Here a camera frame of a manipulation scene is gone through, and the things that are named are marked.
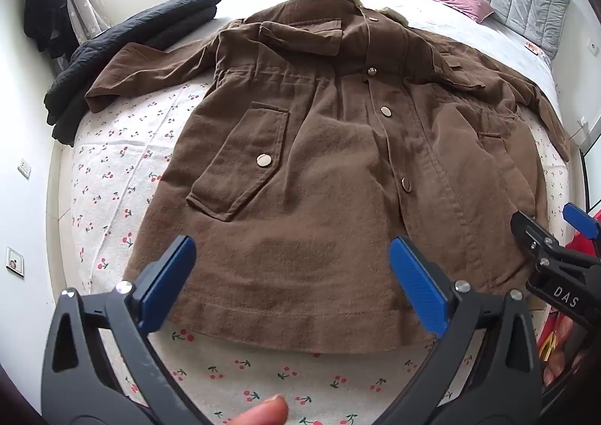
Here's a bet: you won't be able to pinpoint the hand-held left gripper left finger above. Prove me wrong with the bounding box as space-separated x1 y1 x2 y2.
41 235 212 425

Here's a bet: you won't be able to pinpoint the red plastic chair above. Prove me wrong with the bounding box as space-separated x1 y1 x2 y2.
566 232 601 266

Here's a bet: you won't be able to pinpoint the glossy printed board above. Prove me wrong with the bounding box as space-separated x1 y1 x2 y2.
538 307 590 400

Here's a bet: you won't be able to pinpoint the black folded jacket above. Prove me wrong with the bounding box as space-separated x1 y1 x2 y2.
44 0 222 147

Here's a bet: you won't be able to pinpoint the white wall switch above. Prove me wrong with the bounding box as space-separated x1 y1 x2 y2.
6 247 25 280

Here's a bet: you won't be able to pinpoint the brown button jacket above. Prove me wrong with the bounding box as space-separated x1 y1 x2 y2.
85 0 572 355

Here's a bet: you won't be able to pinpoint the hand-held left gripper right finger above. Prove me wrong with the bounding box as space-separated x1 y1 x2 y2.
376 237 544 425

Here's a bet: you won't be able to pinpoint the hanging black clothes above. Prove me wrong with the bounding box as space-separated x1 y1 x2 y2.
23 0 79 60

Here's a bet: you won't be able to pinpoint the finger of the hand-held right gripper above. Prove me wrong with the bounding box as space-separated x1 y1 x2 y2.
511 210 601 272
563 203 601 239

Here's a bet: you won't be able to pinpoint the person's left hand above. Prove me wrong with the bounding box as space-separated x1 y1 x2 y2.
232 394 290 425

